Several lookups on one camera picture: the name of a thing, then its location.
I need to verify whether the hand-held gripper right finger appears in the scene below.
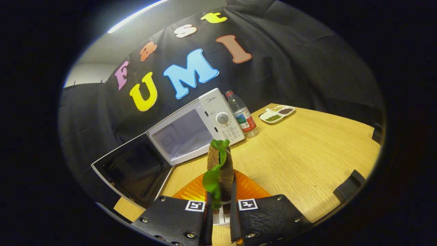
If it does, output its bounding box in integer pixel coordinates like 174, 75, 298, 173
229, 169, 312, 246

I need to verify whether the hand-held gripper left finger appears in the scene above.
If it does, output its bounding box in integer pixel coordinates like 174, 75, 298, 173
131, 173, 213, 246

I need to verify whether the brown bread lettuce sandwich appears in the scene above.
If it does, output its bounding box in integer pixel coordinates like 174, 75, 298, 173
202, 139, 235, 210

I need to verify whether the white microwave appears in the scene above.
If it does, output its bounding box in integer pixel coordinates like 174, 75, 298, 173
91, 88, 246, 210

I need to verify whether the small white tray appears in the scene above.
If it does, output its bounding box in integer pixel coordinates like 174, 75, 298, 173
212, 202, 231, 227

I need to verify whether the black table clamp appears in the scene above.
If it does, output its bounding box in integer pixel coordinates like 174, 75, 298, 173
371, 122, 385, 146
333, 169, 367, 204

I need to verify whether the white divided dish of beans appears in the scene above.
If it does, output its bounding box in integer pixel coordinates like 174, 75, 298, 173
258, 105, 296, 124

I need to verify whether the clear plastic water bottle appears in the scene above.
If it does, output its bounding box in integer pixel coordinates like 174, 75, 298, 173
225, 90, 259, 138

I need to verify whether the ceiling light panel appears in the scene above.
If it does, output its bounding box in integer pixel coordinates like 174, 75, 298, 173
107, 0, 170, 34

